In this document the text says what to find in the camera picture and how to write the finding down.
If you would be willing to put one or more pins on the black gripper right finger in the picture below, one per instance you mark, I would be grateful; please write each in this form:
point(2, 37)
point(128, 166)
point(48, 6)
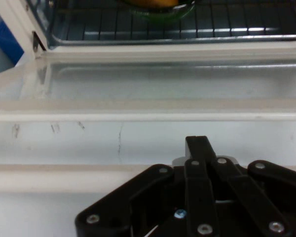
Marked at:
point(261, 192)

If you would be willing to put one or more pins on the orange yellow food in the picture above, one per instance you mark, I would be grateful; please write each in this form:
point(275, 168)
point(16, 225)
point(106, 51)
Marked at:
point(150, 2)

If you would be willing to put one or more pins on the blue box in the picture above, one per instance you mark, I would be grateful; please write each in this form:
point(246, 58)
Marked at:
point(7, 42)

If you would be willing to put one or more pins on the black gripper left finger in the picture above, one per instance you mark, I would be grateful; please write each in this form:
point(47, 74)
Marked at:
point(199, 187)

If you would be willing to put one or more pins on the cream toaster oven body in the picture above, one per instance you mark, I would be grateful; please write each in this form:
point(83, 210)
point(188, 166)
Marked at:
point(14, 19)

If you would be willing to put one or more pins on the green glass bowl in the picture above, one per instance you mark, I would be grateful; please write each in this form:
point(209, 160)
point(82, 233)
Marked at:
point(162, 16)

